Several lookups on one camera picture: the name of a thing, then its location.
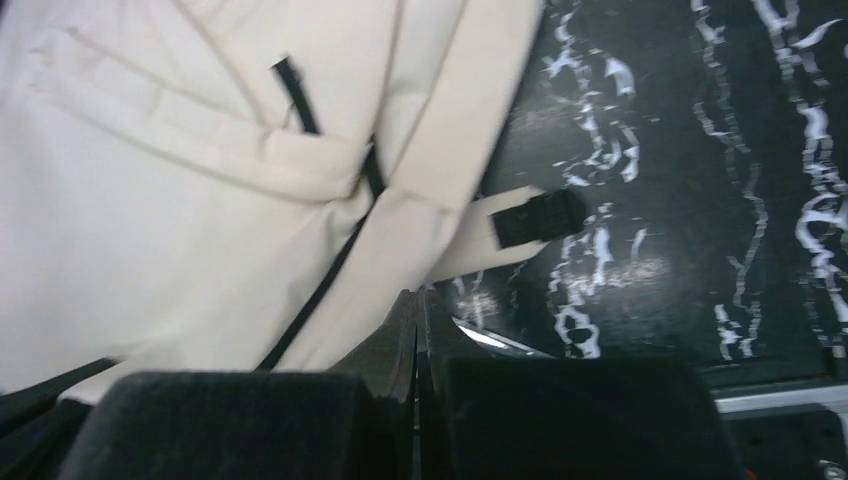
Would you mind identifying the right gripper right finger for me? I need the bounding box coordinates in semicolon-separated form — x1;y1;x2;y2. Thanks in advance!
417;290;745;479

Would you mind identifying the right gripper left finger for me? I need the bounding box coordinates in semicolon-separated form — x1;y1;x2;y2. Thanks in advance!
59;291;419;479

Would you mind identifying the beige student backpack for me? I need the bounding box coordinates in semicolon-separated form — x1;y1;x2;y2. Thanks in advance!
1;1;568;433

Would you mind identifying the aluminium rail frame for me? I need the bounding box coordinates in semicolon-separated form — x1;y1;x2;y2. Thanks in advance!
711;382;847;419

